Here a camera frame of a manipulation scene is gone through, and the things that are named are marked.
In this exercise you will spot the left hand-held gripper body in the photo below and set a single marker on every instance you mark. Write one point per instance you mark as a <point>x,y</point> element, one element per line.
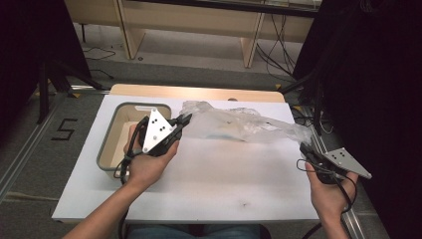
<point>155,131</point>

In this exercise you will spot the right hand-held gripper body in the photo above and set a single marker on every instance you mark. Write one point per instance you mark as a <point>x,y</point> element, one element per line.
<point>346,162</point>

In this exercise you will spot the grey storage bin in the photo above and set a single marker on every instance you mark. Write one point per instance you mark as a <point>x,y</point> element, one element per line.
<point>114,132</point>

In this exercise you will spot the clear plastic bag yellow face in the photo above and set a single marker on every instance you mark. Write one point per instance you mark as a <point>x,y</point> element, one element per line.
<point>245,124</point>

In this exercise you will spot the person's left hand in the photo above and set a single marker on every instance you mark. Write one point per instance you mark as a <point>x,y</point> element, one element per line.
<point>146,169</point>

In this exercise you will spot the person's right hand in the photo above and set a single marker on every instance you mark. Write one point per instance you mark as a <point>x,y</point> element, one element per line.
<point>330,199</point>

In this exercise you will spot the white table board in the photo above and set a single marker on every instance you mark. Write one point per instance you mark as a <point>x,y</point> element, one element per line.
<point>212,179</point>

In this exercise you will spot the black metal stand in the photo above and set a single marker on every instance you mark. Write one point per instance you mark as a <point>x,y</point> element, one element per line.
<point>315,86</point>

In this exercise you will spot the black curtain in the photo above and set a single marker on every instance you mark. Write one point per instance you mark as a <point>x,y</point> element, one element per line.
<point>36,33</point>
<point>375,83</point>

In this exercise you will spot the light wooden desk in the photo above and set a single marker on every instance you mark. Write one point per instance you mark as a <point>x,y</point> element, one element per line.
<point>185,20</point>

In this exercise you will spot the black tripod stand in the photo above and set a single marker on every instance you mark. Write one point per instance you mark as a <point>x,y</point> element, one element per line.
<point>49,83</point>

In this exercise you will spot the metal floor rail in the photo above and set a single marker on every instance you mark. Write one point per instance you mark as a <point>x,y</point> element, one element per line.
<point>30,146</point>
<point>356,222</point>

